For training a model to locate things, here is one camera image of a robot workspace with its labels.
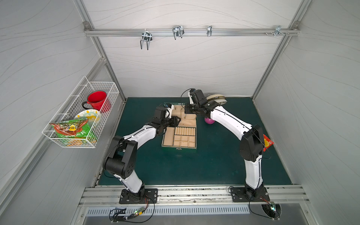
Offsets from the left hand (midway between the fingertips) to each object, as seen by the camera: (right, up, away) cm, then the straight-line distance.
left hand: (179, 118), depth 90 cm
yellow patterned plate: (-41, +3, -23) cm, 48 cm away
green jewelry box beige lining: (+3, -12, +2) cm, 12 cm away
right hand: (+4, +8, -2) cm, 9 cm away
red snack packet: (+60, -16, +2) cm, 62 cm away
